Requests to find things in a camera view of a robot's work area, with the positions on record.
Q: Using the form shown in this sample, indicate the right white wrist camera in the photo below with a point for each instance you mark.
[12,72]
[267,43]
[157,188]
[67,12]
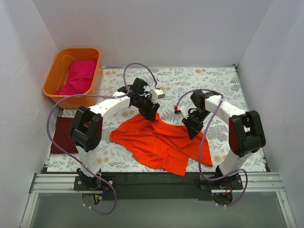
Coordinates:
[183,110]

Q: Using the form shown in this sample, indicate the orange t shirt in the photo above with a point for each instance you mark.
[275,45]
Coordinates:
[160,145]

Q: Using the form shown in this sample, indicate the orange plastic basket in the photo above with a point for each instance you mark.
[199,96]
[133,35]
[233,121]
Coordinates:
[58,73]

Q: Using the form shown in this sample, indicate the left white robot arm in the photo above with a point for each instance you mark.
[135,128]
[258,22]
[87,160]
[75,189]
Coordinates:
[86,130]

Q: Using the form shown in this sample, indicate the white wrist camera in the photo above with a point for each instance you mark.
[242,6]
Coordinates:
[183,110]
[157,93]

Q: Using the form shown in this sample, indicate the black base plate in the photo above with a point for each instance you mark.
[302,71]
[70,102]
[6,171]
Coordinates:
[164,185]

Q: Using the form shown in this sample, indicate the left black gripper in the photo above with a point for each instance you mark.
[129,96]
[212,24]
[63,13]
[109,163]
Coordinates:
[147,108]

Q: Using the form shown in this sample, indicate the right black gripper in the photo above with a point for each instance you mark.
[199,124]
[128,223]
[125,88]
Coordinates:
[193,122]

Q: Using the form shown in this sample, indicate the floral table mat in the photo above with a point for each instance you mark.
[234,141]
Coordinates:
[174,82]

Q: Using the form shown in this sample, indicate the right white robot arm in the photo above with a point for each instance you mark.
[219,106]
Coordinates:
[245,131]

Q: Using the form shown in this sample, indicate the folded dark red t shirt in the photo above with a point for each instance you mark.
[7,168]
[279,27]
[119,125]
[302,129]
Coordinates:
[62,134]

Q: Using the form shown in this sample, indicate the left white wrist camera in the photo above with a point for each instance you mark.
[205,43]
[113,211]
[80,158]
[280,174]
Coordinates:
[157,93]

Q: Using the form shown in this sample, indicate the aluminium frame rail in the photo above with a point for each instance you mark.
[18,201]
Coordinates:
[64,183]

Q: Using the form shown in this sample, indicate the pink t shirt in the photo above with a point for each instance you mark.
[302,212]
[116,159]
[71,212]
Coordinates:
[80,77]

